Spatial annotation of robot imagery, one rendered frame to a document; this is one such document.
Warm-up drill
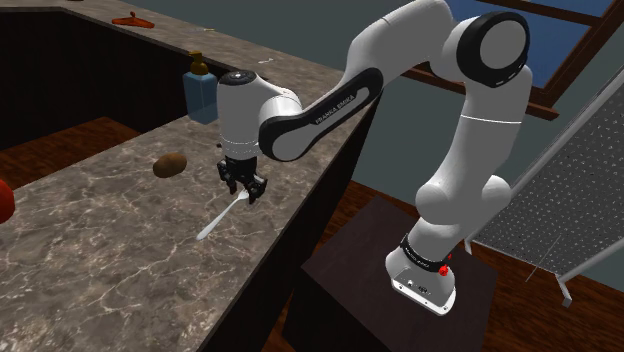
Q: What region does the brown potato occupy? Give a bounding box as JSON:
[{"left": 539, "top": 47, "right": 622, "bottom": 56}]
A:
[{"left": 152, "top": 152, "right": 189, "bottom": 179}]

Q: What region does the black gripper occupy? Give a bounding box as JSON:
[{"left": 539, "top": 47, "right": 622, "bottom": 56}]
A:
[{"left": 216, "top": 155, "right": 268, "bottom": 205}]

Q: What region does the blue soap dispenser bottle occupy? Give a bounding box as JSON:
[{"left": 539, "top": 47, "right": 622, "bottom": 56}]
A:
[{"left": 182, "top": 50, "right": 220, "bottom": 126}]

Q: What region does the orange flat tool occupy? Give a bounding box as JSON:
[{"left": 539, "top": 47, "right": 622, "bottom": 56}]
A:
[{"left": 111, "top": 11, "right": 156, "bottom": 30}]

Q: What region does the dark robot stand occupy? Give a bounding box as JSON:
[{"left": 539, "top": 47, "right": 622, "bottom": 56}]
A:
[{"left": 282, "top": 195, "right": 499, "bottom": 352}]

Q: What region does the grey perforated metal rack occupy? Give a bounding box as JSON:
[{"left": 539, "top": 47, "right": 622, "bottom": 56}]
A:
[{"left": 462, "top": 65, "right": 624, "bottom": 309}]

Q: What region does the red round object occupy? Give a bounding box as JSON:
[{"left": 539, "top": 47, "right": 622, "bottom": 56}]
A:
[{"left": 0, "top": 179, "right": 16, "bottom": 225}]

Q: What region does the brown framed window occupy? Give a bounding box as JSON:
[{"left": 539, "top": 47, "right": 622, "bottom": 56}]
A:
[{"left": 400, "top": 0, "right": 624, "bottom": 122}]

